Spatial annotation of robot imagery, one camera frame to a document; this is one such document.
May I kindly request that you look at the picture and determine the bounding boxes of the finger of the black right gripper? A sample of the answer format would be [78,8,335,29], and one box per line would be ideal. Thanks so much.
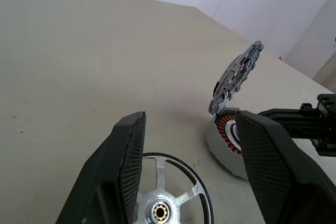
[258,102,319,122]
[281,120,327,141]

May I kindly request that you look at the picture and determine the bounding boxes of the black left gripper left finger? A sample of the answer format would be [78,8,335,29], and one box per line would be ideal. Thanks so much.
[54,110,146,224]

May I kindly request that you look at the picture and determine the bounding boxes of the grey round motor lid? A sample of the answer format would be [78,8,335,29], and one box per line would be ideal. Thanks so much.
[208,39,265,115]

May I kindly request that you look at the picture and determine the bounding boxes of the silver spoked rotor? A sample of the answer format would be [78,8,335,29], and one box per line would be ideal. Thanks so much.
[136,152,215,224]

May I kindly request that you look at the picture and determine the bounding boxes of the grey round motor housing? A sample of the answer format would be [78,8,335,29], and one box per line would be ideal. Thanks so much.
[205,107,250,182]

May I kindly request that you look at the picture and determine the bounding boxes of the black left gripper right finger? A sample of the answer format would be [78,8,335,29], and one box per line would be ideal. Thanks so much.
[234,110,336,224]

